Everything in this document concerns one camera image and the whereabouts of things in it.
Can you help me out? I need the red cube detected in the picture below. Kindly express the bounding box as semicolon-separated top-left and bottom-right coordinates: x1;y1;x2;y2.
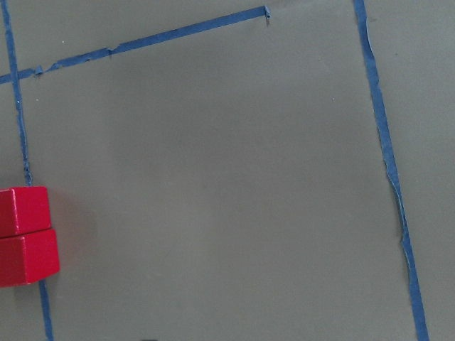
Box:
1;229;60;288
1;186;51;238

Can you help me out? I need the far blue tape line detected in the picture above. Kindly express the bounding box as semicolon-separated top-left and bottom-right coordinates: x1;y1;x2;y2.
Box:
353;0;430;341

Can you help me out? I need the crossing blue tape line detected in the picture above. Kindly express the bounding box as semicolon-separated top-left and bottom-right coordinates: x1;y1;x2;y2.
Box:
18;6;272;80

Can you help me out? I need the long blue tape line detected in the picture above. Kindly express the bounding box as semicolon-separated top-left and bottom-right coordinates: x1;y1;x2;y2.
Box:
1;0;55;341

